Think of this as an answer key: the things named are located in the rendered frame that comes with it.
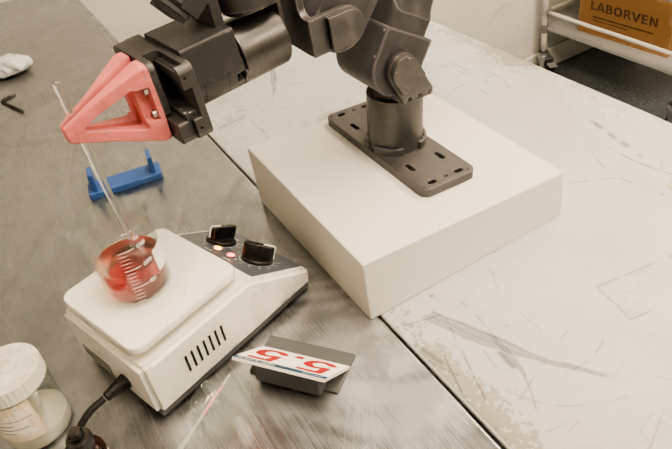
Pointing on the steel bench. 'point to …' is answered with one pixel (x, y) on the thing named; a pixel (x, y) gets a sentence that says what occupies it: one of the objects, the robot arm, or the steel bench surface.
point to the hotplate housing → (193, 339)
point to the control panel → (239, 255)
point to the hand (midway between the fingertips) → (74, 130)
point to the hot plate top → (194, 286)
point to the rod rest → (125, 178)
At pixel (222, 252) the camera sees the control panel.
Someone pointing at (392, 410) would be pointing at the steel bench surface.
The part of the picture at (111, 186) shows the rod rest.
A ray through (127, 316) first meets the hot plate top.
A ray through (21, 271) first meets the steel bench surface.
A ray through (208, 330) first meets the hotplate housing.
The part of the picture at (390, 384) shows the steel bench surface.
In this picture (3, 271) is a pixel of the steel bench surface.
